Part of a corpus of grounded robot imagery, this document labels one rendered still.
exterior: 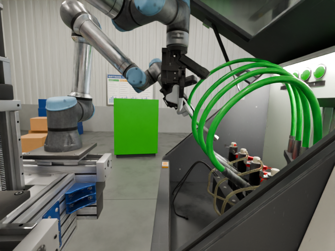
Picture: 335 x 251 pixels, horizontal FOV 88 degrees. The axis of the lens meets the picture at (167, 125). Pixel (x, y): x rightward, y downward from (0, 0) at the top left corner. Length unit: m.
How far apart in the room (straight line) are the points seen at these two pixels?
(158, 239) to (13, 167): 0.54
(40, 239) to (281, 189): 0.44
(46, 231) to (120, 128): 3.44
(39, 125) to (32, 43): 4.30
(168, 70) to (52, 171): 0.64
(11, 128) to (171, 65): 0.56
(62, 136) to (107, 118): 6.44
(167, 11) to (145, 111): 3.31
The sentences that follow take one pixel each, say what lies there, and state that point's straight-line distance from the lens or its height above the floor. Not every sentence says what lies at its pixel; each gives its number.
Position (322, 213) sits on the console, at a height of 1.11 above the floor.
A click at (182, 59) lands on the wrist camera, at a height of 1.40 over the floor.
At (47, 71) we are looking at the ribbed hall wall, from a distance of 8.14.
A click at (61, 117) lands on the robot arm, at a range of 0.85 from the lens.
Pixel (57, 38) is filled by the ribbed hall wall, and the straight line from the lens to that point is 8.22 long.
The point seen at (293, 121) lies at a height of 1.21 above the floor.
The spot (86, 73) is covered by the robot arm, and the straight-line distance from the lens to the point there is 0.98.
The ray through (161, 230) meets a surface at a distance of 0.50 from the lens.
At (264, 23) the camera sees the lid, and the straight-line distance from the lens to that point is 0.87.
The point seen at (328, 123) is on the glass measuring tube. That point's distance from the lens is 0.72.
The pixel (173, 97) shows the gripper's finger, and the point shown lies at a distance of 0.59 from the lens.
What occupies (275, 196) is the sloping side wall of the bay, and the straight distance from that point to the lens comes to 0.33.
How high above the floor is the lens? 1.26
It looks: 8 degrees down
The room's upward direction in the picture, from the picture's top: 2 degrees clockwise
